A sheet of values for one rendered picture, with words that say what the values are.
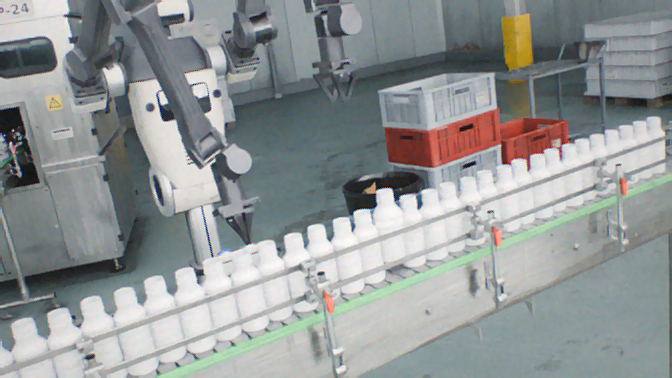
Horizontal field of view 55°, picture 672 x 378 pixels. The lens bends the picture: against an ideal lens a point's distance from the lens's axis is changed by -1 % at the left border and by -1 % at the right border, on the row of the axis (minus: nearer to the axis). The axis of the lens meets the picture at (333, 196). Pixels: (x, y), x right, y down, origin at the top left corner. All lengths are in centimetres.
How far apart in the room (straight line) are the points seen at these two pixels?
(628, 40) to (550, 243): 684
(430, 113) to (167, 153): 214
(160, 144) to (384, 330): 79
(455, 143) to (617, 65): 497
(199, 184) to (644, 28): 702
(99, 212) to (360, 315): 371
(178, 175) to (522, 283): 96
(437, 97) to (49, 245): 295
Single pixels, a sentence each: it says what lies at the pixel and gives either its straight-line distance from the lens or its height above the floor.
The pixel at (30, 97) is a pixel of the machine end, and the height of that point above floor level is 136.
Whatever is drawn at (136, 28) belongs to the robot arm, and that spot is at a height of 163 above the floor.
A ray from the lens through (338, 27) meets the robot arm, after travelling 147.
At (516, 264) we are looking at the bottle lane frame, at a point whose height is 93.
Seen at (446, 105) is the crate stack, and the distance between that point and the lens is 382.
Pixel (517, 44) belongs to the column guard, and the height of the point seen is 65.
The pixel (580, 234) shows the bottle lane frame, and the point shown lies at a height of 93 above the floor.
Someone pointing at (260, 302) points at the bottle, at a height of 106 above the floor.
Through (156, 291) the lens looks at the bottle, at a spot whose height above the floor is 115.
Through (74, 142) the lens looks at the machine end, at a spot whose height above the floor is 101.
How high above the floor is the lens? 160
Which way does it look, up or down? 16 degrees down
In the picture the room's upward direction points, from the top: 9 degrees counter-clockwise
